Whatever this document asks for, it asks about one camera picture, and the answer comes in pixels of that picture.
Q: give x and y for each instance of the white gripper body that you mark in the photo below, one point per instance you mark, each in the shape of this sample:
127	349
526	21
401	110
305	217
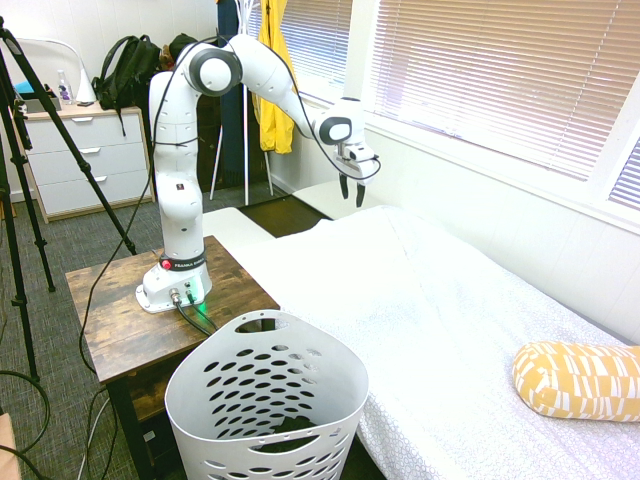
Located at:
357	172

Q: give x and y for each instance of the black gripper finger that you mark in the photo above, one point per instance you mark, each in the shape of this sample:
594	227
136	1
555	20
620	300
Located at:
359	195
344	186

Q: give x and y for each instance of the black sweatpants bundle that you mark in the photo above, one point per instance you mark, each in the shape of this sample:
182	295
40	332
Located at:
297	425

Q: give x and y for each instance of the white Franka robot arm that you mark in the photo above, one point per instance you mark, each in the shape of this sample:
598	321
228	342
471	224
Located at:
175	200

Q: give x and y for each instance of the black duffel bag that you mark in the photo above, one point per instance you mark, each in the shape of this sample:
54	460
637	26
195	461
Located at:
177	42

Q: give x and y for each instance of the white perforated laundry basket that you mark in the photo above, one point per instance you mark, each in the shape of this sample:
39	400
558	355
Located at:
190	380

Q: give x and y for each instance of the yellow rain jacket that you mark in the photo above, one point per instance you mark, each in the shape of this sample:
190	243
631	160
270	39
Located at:
275	125

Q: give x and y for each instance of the white coat rack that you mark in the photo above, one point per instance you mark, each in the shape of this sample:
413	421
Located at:
246	165

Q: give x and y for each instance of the navy hanging garment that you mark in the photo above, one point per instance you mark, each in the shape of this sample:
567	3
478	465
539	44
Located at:
230	135

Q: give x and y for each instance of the small white window blinds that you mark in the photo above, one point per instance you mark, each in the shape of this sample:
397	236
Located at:
320	50

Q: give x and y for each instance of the white circle-print bed sheet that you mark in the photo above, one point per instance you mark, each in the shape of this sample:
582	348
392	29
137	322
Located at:
450	325

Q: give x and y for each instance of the large white window blinds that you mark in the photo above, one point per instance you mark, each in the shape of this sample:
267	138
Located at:
500	75

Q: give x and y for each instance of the brown teddy bear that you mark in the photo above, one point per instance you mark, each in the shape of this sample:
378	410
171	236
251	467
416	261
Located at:
166	56

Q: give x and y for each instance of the white three-drawer dresser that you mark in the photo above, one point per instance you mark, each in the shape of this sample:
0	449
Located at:
100	150

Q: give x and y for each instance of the black backpack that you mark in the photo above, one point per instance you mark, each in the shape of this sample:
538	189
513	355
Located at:
125	70

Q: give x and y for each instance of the rustic brown wooden side table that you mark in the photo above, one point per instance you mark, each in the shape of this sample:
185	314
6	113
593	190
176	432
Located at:
115	310

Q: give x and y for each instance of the narrow white window blinds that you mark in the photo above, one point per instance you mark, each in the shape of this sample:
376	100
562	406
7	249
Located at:
627	180

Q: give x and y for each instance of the white desk lamp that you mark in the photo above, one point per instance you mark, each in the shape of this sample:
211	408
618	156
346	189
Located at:
85	87

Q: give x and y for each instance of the yellow white patterned pillow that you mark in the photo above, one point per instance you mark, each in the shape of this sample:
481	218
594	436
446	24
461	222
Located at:
575	380

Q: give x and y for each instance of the clear plastic bottle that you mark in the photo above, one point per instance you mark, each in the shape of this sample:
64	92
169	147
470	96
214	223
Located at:
65	92

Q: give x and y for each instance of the grey storage box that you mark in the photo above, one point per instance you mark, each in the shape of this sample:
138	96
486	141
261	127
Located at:
37	106

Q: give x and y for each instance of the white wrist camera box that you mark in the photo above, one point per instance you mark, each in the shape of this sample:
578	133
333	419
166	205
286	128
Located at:
361	154

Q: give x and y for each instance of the black camera tripod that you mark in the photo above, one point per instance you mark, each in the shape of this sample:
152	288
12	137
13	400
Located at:
50	107

